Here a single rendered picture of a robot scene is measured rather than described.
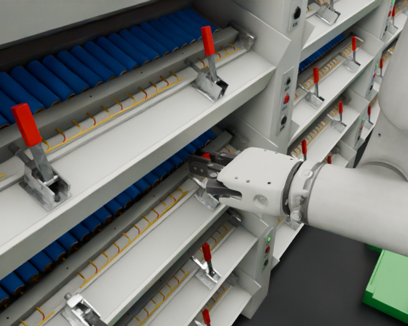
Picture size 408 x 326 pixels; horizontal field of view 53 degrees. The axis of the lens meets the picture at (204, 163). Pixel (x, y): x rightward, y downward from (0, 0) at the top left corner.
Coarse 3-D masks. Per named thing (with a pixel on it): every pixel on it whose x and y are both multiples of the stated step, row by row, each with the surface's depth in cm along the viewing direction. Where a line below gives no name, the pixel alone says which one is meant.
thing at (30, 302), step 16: (208, 144) 72; (224, 144) 74; (176, 176) 65; (160, 192) 62; (144, 208) 59; (112, 224) 55; (128, 224) 56; (96, 240) 53; (112, 240) 55; (80, 256) 51; (96, 256) 54; (64, 272) 49; (96, 272) 52; (32, 288) 47; (48, 288) 47; (16, 304) 45; (32, 304) 46; (0, 320) 44; (16, 320) 44
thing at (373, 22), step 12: (384, 0) 116; (372, 12) 119; (384, 12) 117; (360, 24) 122; (372, 24) 120; (384, 24) 121; (384, 36) 126; (372, 60) 125; (360, 84) 131; (360, 120) 139; (348, 132) 141; (348, 144) 143
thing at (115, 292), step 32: (224, 128) 78; (160, 224) 61; (192, 224) 63; (128, 256) 56; (160, 256) 57; (64, 288) 50; (96, 288) 52; (128, 288) 53; (32, 320) 47; (64, 320) 48
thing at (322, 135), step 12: (348, 96) 135; (360, 96) 132; (336, 108) 132; (348, 108) 135; (360, 108) 134; (324, 120) 125; (336, 120) 123; (348, 120) 130; (312, 132) 117; (324, 132) 121; (336, 132) 123; (300, 144) 112; (312, 144) 116; (324, 144) 117; (300, 156) 109; (312, 156) 112; (324, 156) 114
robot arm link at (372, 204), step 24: (336, 168) 51; (360, 168) 51; (384, 168) 51; (312, 192) 50; (336, 192) 48; (360, 192) 47; (384, 192) 46; (312, 216) 50; (336, 216) 48; (360, 216) 47; (384, 216) 45; (360, 240) 48; (384, 240) 46
